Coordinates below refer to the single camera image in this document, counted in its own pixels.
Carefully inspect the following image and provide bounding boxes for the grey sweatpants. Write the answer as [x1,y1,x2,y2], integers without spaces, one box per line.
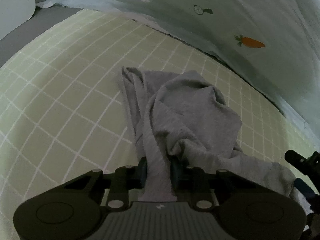
[120,67,300,202]

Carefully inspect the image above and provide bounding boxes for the green grid mat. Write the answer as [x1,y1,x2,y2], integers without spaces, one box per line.
[1,10,315,239]

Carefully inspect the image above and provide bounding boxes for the light blue carrot-print quilt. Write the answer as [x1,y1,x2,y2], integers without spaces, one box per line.
[36,0,319,145]

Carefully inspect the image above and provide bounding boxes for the white rounded board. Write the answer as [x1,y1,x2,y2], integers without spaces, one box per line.
[1,0,36,39]

